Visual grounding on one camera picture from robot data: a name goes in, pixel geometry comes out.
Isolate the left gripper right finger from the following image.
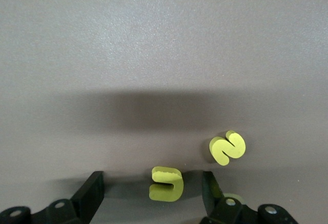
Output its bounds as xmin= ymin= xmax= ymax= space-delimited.
xmin=199 ymin=170 xmax=299 ymax=224

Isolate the yellow foam letter s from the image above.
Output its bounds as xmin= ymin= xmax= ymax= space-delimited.
xmin=209 ymin=130 xmax=247 ymax=166

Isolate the yellow foam letter u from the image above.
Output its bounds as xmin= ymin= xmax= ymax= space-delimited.
xmin=149 ymin=166 xmax=185 ymax=202

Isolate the brown table cover sheet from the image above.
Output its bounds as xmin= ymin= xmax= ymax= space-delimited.
xmin=0 ymin=0 xmax=328 ymax=224

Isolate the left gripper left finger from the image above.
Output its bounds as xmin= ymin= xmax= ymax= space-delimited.
xmin=0 ymin=170 xmax=105 ymax=224

